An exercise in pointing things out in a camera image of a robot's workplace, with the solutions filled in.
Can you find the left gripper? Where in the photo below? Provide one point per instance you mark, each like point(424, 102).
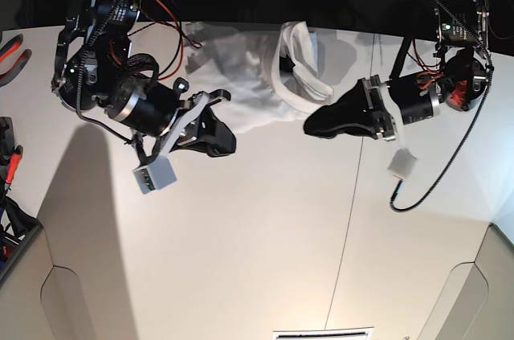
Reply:
point(366, 110)

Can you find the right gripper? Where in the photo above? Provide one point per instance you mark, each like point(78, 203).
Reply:
point(166, 123)

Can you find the white printed t-shirt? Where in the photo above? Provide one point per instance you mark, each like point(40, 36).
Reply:
point(272, 76)

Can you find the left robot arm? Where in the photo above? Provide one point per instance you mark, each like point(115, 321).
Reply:
point(459, 77)

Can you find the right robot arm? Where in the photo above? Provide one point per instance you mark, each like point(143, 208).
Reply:
point(99, 79)

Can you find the white vent grille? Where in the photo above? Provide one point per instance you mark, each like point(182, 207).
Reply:
point(343, 334)

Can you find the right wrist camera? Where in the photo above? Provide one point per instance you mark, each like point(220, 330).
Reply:
point(155, 175)

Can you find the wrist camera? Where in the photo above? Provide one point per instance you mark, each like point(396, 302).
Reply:
point(155, 175)
point(402, 164)

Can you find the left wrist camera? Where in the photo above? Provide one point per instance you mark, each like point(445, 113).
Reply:
point(402, 164)

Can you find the orange handled tool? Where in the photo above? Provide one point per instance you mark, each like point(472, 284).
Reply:
point(14, 161)

